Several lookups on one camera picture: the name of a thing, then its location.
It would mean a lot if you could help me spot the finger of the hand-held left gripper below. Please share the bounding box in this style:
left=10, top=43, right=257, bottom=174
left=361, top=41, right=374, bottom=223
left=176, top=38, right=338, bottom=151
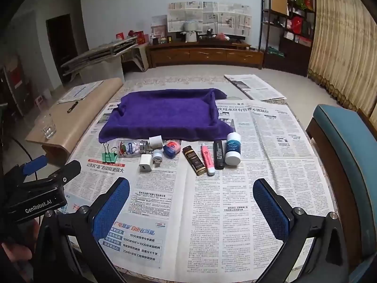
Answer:
left=18, top=160, right=82, bottom=190
left=4, top=155, right=49, bottom=181

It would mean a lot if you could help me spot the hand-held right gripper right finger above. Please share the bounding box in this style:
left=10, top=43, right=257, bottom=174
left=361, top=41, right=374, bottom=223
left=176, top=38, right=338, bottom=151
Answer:
left=253, top=178, right=350, bottom=283

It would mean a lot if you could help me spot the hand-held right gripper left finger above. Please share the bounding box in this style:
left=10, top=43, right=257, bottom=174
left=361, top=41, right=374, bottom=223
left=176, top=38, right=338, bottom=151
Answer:
left=35, top=177, right=131, bottom=283

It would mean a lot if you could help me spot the green binder clip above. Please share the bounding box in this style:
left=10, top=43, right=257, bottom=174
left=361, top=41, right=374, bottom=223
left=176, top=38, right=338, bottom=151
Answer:
left=102, top=142, right=118, bottom=163

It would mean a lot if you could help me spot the white charger plug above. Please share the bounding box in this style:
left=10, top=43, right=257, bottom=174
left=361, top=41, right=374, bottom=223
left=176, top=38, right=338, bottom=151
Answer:
left=139, top=153, right=153, bottom=173

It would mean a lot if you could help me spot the clear candy bottle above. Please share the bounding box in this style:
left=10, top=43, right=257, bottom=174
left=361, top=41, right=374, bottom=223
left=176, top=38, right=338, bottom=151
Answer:
left=117, top=139, right=151, bottom=157

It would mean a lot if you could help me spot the white teal bottle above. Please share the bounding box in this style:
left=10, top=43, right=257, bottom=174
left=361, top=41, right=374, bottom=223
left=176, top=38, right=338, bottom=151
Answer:
left=225, top=132, right=242, bottom=166

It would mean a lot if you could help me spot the pink highlighter pen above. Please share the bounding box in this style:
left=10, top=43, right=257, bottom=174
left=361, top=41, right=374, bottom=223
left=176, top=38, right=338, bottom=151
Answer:
left=201, top=143, right=215, bottom=176

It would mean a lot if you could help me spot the brown gold slim box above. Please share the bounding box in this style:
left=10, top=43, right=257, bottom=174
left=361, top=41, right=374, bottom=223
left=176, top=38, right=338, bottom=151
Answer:
left=182, top=145, right=207, bottom=176

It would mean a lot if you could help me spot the person's left hand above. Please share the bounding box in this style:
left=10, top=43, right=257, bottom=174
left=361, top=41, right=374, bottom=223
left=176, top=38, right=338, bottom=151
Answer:
left=0, top=221, right=42, bottom=272

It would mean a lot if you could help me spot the clear drinking glass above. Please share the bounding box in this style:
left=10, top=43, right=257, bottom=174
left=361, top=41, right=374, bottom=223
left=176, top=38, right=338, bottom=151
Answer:
left=35, top=113, right=57, bottom=140

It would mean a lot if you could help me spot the beige curved low table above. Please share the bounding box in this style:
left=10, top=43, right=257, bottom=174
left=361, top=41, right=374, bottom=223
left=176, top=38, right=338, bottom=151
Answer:
left=25, top=77, right=123, bottom=162

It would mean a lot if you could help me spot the white printed paper sheet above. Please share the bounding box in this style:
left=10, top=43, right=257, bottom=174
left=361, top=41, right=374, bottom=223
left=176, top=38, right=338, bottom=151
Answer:
left=57, top=82, right=104, bottom=104

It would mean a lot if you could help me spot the blue red correction tape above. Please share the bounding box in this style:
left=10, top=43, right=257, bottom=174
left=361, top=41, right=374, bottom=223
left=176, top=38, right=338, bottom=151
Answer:
left=163, top=141, right=181, bottom=158

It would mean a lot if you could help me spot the dark side cabinet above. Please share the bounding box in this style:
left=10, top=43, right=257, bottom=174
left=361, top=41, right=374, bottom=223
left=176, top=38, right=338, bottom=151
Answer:
left=0, top=56, right=33, bottom=118

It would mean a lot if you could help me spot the blue cushioned wooden chair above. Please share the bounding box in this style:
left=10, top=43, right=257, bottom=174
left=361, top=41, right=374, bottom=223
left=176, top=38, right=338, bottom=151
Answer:
left=306, top=104, right=377, bottom=267

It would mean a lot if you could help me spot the purple towel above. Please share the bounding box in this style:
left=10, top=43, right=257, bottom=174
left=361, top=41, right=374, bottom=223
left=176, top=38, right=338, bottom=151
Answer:
left=98, top=88, right=234, bottom=143

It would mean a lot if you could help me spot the folded grey table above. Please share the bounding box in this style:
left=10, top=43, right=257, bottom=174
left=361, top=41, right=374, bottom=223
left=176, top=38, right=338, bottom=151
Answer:
left=60, top=37, right=139, bottom=79

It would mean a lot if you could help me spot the folded newspaper stack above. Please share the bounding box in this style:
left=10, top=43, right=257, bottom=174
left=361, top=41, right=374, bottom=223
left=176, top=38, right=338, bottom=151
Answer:
left=224, top=74, right=287, bottom=102

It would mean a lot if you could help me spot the dark wooden door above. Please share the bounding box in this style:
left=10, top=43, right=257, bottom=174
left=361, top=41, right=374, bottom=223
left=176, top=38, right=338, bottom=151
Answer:
left=45, top=14, right=78, bottom=68

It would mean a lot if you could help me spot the red gift box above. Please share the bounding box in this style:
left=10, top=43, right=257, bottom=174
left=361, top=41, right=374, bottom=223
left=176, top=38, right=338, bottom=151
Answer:
left=130, top=30, right=148, bottom=44

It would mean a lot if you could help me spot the wooden TV cabinet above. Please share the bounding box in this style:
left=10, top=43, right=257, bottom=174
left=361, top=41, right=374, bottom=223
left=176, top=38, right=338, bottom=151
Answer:
left=146, top=40, right=264, bottom=70

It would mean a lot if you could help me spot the beige patterned curtain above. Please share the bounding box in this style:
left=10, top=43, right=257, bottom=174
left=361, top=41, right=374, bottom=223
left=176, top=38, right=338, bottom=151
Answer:
left=306, top=0, right=377, bottom=124

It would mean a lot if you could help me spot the tea tray set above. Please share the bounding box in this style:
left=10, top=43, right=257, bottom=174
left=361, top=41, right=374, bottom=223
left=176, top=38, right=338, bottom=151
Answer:
left=200, top=31, right=230, bottom=41

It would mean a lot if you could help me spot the white wrapped bundle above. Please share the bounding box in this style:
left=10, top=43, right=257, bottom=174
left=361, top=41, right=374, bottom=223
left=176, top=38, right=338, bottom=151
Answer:
left=181, top=21, right=198, bottom=42

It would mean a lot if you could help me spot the dark display shelf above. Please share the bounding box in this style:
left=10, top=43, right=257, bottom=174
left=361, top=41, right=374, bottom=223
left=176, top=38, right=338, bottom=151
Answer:
left=261, top=0, right=317, bottom=77

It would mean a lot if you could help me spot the newspaper covered television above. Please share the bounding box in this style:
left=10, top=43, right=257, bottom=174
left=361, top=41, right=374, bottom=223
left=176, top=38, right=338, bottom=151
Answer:
left=167, top=1, right=252, bottom=37

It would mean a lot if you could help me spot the black cable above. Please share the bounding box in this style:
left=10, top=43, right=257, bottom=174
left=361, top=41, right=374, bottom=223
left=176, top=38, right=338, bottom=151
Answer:
left=9, top=136, right=39, bottom=180

